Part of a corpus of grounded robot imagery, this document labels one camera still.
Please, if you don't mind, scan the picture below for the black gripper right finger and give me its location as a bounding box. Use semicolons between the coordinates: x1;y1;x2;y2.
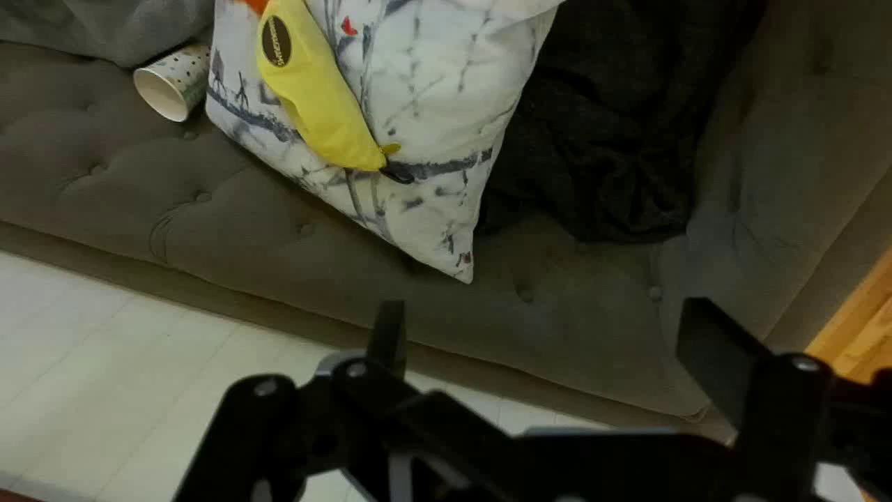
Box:
674;296;892;502

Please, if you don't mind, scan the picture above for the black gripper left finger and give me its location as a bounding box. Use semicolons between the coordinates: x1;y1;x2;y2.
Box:
173;299;506;502

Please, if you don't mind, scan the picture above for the yellow bag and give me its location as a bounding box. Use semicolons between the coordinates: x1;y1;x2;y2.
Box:
242;0;403;175

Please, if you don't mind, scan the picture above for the grey tufted sofa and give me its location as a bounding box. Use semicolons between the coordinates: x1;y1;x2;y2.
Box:
0;0;892;441

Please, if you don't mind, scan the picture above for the dark brown blanket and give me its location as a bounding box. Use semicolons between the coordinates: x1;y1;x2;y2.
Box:
477;0;768;246

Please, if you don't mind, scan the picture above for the white paper cup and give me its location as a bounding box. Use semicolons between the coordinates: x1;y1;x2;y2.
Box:
131;38;214;126

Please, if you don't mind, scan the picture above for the white pillow with branch print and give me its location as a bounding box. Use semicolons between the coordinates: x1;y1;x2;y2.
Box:
204;0;566;288

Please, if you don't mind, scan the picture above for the light grey blanket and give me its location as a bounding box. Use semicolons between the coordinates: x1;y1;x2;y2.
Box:
0;0;216;69

